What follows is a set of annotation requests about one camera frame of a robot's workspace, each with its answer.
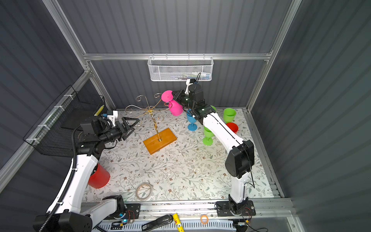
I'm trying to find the pink wine glass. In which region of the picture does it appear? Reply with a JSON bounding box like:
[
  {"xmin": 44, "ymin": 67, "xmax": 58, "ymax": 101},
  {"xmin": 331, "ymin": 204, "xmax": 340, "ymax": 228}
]
[{"xmin": 161, "ymin": 90, "xmax": 183, "ymax": 116}]

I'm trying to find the blue wine glass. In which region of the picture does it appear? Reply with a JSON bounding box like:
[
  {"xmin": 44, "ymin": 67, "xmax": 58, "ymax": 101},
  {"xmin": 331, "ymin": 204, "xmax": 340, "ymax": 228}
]
[{"xmin": 186, "ymin": 110, "xmax": 198, "ymax": 131}]

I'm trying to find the gold wire wine glass rack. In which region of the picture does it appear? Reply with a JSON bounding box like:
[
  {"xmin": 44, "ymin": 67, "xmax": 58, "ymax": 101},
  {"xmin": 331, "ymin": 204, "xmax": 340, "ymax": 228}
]
[{"xmin": 124, "ymin": 92, "xmax": 178, "ymax": 156}]

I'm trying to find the red wine glass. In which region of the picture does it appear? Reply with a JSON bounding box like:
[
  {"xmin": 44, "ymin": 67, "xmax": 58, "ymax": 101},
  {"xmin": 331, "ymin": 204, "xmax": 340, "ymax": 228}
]
[{"xmin": 226, "ymin": 122, "xmax": 239, "ymax": 134}]

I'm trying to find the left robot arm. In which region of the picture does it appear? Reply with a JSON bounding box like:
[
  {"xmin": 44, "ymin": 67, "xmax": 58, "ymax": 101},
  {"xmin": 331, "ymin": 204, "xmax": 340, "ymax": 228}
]
[{"xmin": 33, "ymin": 116, "xmax": 140, "ymax": 232}]

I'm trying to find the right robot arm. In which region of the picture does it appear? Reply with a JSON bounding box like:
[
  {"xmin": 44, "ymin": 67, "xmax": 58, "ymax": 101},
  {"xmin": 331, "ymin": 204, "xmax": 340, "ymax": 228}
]
[{"xmin": 172, "ymin": 78, "xmax": 255, "ymax": 215}]

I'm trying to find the red pencil cup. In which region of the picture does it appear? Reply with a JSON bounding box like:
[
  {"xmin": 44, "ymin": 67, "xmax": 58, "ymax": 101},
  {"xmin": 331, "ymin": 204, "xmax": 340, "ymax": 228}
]
[{"xmin": 88, "ymin": 164, "xmax": 111, "ymax": 189}]

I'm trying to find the clear tape roll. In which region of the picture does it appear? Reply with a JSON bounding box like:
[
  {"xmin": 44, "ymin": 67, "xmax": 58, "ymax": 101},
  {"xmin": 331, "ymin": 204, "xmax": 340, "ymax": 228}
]
[{"xmin": 135, "ymin": 182, "xmax": 153, "ymax": 201}]

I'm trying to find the black stapler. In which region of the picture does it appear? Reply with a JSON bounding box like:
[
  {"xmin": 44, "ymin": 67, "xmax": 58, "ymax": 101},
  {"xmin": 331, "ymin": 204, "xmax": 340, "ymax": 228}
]
[{"xmin": 142, "ymin": 215, "xmax": 174, "ymax": 232}]

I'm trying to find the white mesh wall basket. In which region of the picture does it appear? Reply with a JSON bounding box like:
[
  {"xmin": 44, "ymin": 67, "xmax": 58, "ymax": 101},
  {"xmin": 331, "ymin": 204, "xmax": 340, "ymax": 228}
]
[{"xmin": 147, "ymin": 57, "xmax": 214, "ymax": 82}]

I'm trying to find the black wire wall basket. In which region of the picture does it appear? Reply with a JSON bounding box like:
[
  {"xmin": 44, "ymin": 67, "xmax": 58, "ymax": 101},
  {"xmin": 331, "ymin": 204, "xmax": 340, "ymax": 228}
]
[{"xmin": 23, "ymin": 86, "xmax": 106, "ymax": 158}]

